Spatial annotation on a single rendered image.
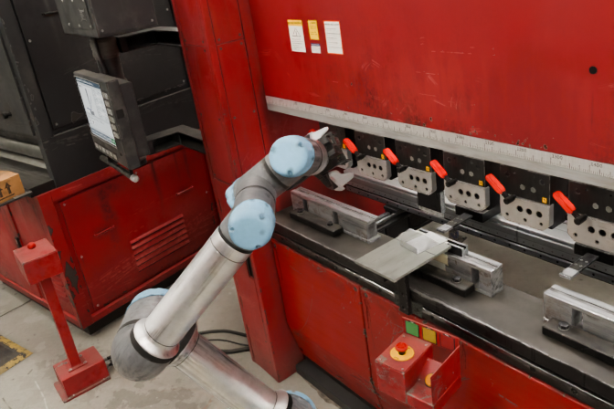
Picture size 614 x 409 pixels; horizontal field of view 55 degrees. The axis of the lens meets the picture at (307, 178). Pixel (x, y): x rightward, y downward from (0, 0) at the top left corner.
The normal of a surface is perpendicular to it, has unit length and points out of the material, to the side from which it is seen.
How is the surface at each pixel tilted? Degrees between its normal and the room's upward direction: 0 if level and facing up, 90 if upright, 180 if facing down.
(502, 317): 0
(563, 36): 90
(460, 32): 90
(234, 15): 90
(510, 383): 90
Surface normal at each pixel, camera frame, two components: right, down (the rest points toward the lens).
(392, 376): -0.67, 0.37
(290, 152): -0.28, 0.02
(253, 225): 0.02, 0.38
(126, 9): 0.58, 0.23
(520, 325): -0.15, -0.92
